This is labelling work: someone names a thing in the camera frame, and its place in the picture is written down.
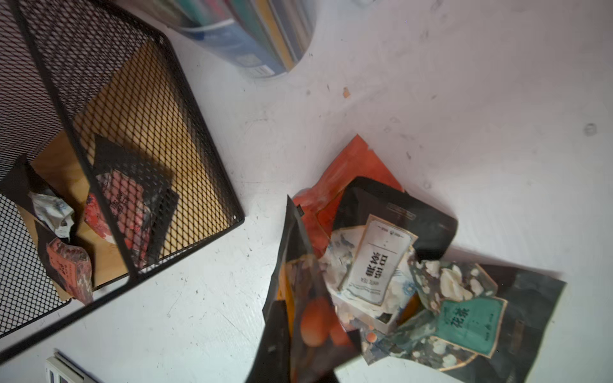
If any blue lidded pencil tube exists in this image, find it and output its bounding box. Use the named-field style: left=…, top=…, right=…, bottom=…
left=132, top=0, right=317, bottom=78

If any white scientific calculator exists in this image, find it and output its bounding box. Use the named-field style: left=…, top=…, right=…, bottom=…
left=45, top=351, right=98, bottom=383

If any red tea bag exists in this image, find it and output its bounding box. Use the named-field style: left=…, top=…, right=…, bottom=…
left=1, top=154, right=94, bottom=305
left=293, top=135, right=403, bottom=258
left=94, top=135, right=179, bottom=270

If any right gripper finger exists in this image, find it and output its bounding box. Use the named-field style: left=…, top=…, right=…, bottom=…
left=246, top=301, right=291, bottom=383

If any black wire two-tier shelf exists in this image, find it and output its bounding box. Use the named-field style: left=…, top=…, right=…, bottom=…
left=1, top=1, right=245, bottom=362

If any green label tea bag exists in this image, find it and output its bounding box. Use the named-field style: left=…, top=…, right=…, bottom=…
left=377, top=257, right=567, bottom=382

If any orange label tea bag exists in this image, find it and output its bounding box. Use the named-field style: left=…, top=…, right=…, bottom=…
left=263, top=199, right=362, bottom=382

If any white label tea bag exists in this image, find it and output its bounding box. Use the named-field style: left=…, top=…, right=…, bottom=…
left=319, top=176, right=458, bottom=334

